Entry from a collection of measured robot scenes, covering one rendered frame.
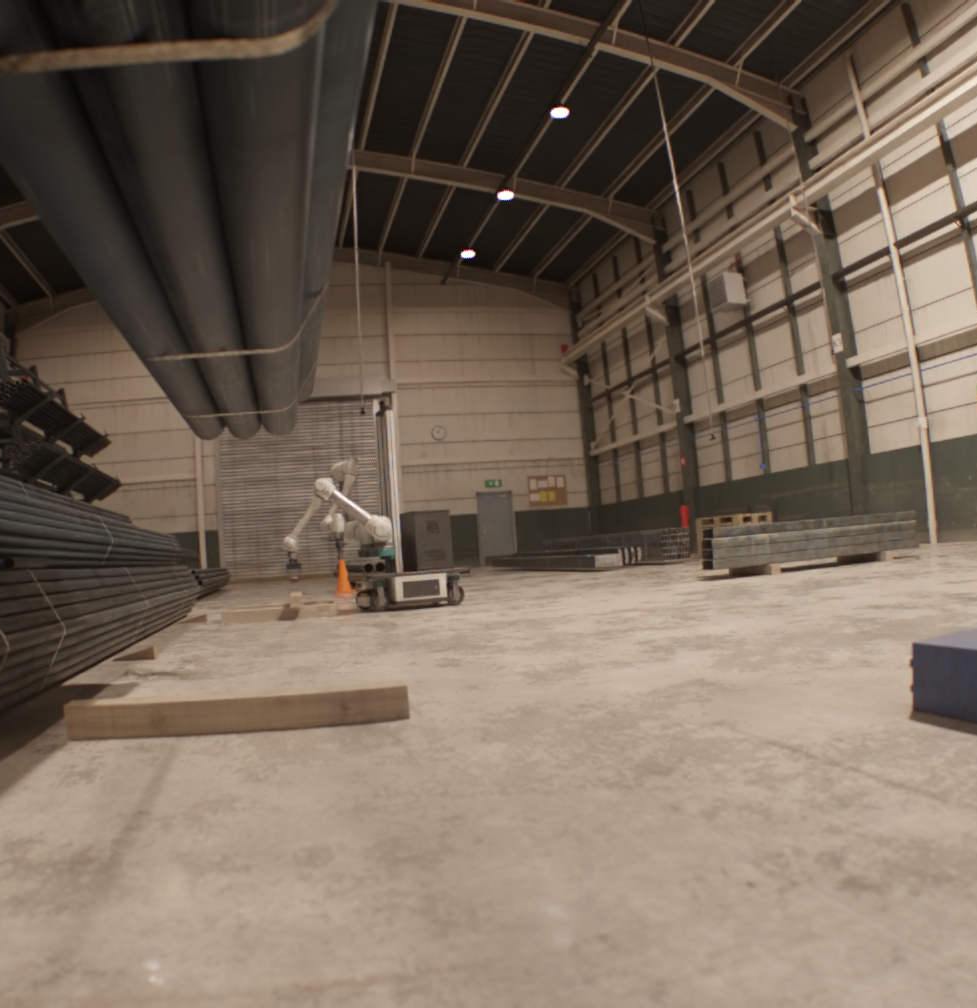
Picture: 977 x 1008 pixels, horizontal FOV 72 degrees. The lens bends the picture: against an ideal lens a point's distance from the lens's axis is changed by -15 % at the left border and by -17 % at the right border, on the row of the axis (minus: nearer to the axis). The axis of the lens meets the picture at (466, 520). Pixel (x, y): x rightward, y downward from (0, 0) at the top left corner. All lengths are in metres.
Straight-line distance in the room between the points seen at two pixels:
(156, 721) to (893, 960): 1.90
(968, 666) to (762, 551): 6.04
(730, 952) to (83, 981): 0.73
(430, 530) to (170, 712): 4.87
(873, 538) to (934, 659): 6.69
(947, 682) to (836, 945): 1.04
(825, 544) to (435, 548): 3.92
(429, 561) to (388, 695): 4.66
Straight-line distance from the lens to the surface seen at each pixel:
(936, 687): 1.89
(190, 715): 2.24
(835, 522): 8.24
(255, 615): 6.60
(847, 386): 13.56
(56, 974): 1.01
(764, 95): 15.21
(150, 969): 0.98
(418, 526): 6.82
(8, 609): 2.71
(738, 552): 7.61
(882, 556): 8.59
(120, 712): 2.28
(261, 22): 0.88
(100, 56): 0.93
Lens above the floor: 0.46
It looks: 2 degrees up
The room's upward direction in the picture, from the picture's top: 4 degrees counter-clockwise
